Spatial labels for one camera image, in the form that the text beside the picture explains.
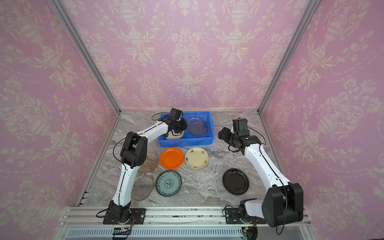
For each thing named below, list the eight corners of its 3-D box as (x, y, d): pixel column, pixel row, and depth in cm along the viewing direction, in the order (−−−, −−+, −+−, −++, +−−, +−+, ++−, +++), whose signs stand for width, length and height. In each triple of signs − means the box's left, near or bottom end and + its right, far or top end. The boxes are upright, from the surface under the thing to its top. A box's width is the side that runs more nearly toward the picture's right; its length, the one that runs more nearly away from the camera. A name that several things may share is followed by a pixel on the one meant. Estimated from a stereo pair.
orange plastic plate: (159, 169, 92) (158, 167, 89) (162, 150, 100) (161, 147, 98) (183, 169, 92) (182, 167, 89) (184, 150, 100) (183, 147, 98)
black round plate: (224, 194, 83) (224, 193, 81) (221, 170, 92) (221, 168, 90) (250, 194, 83) (251, 193, 81) (245, 169, 92) (246, 168, 90)
